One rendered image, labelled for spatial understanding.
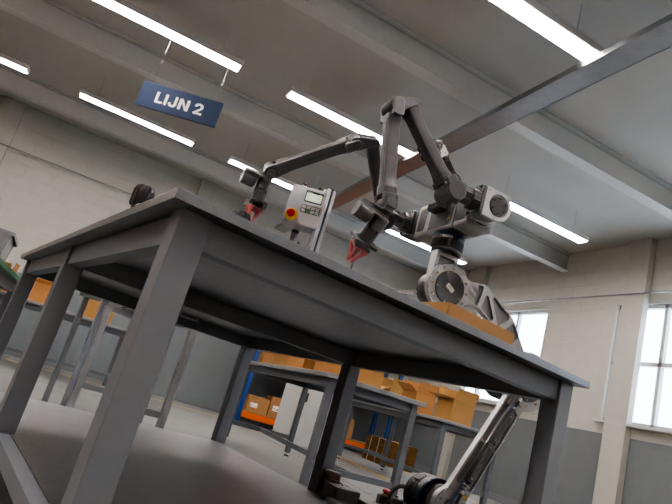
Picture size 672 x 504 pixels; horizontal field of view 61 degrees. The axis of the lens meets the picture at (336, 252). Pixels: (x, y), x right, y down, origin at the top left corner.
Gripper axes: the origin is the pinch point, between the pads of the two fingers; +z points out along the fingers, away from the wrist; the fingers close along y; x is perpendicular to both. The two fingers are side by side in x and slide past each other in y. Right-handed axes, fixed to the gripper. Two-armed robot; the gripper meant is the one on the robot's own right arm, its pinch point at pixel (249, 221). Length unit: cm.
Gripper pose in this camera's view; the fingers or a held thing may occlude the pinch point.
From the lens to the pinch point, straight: 242.7
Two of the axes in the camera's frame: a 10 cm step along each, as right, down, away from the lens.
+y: 5.9, -0.6, -8.1
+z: -2.9, 9.2, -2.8
